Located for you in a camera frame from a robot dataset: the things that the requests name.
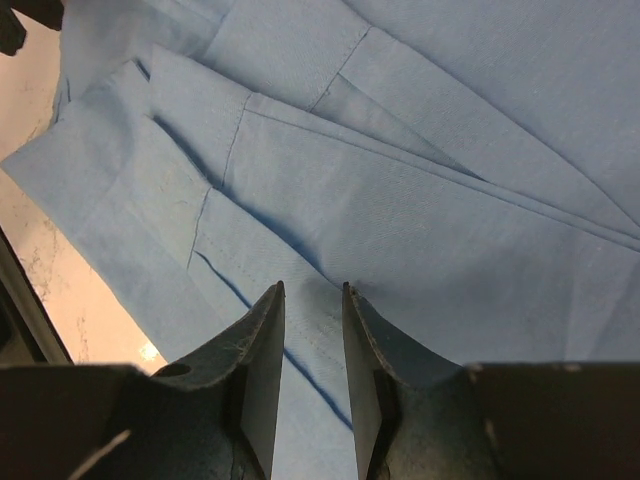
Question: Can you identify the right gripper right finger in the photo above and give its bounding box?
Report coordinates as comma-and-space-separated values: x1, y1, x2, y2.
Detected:
342, 286, 639, 479

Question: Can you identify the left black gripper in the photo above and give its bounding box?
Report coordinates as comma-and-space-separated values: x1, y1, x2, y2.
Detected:
0, 0, 64, 56

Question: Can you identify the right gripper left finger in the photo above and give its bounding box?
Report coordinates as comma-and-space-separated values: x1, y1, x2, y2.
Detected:
1, 283, 285, 479

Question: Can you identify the light blue long sleeve shirt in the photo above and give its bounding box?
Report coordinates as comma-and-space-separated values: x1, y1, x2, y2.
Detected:
2, 1, 639, 479

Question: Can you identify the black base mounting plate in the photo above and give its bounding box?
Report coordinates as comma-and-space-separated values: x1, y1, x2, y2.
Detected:
0, 231, 73, 366

